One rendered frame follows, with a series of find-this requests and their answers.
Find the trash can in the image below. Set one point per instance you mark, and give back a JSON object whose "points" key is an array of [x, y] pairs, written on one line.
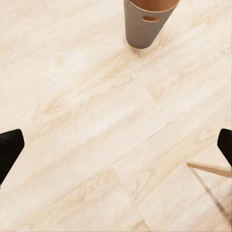
{"points": [[144, 19]]}

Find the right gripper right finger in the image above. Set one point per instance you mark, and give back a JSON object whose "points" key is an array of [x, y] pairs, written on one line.
{"points": [[224, 143]]}

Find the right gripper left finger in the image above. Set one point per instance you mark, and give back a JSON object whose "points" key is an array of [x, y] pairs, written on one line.
{"points": [[11, 145]]}

